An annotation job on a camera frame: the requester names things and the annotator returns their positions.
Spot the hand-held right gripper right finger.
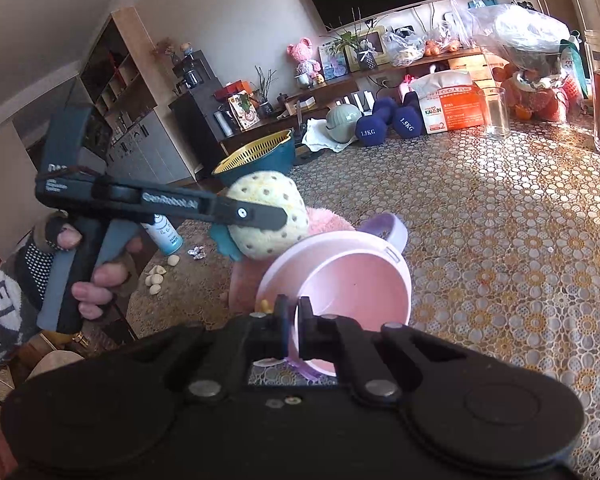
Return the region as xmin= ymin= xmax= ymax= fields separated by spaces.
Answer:
xmin=299 ymin=296 xmax=481 ymax=407

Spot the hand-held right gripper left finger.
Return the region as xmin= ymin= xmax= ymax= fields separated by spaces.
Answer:
xmin=150 ymin=294 xmax=291 ymax=406

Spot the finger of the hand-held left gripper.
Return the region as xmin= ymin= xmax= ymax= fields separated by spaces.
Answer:
xmin=214 ymin=194 xmax=289 ymax=234

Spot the cream strawberry plush toy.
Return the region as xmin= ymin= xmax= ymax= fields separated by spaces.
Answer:
xmin=210 ymin=170 xmax=311 ymax=261

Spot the pink plastic bowl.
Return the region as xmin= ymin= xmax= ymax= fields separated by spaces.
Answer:
xmin=255 ymin=212 xmax=414 ymax=386

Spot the person's left forearm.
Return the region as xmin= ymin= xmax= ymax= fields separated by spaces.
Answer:
xmin=0 ymin=220 xmax=61 ymax=376

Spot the person's left hand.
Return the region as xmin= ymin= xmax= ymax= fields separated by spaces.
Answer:
xmin=44 ymin=214 xmax=146 ymax=321

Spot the teal and yellow colander bowl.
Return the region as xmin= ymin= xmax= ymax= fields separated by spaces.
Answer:
xmin=211 ymin=129 xmax=297 ymax=189

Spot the pink plush cloth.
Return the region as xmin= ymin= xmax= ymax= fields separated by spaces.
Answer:
xmin=227 ymin=207 xmax=357 ymax=311

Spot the white spray can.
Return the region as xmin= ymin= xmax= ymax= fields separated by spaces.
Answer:
xmin=141 ymin=212 xmax=185 ymax=256

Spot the white cloth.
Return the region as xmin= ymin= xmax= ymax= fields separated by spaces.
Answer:
xmin=301 ymin=119 xmax=354 ymax=154

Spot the wooden shelving cabinet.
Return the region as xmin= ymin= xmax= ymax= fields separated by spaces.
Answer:
xmin=77 ymin=7 xmax=201 ymax=187

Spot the black cabinet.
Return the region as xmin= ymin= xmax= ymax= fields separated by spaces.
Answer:
xmin=168 ymin=87 xmax=231 ymax=162

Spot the printed snack package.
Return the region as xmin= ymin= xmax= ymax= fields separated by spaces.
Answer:
xmin=227 ymin=90 xmax=261 ymax=132

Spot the small plant in dark pot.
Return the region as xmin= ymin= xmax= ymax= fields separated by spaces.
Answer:
xmin=253 ymin=65 xmax=277 ymax=119

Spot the pale green round bowl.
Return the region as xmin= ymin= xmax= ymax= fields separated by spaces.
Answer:
xmin=325 ymin=104 xmax=364 ymax=144

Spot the blue dumbbell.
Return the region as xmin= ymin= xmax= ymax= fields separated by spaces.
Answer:
xmin=355 ymin=97 xmax=399 ymax=147
xmin=392 ymin=94 xmax=426 ymax=137

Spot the black coffee machine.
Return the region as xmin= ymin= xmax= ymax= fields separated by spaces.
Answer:
xmin=172 ymin=49 xmax=216 ymax=94

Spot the pink bear toy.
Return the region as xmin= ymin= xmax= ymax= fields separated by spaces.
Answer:
xmin=287 ymin=37 xmax=323 ymax=81

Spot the floral lace tablecloth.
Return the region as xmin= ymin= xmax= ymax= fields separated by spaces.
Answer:
xmin=125 ymin=110 xmax=600 ymax=480

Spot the plastic bag of food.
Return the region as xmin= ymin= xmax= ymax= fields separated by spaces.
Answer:
xmin=381 ymin=27 xmax=426 ymax=67

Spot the orange and white tissue box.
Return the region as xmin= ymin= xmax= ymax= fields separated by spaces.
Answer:
xmin=410 ymin=70 xmax=487 ymax=134

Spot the wooden sideboard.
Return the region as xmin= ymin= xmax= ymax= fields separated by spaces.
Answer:
xmin=220 ymin=45 xmax=507 ymax=157

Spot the clear drinking glass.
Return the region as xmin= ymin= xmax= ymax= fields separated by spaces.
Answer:
xmin=480 ymin=86 xmax=511 ymax=140

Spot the bag of red fruit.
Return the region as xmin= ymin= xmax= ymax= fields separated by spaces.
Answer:
xmin=499 ymin=60 xmax=584 ymax=124

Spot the large clear plastic bag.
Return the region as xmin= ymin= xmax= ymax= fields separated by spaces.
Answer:
xmin=467 ymin=2 xmax=574 ymax=74

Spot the photo frame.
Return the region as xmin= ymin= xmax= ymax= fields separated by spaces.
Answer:
xmin=345 ymin=30 xmax=386 ymax=72

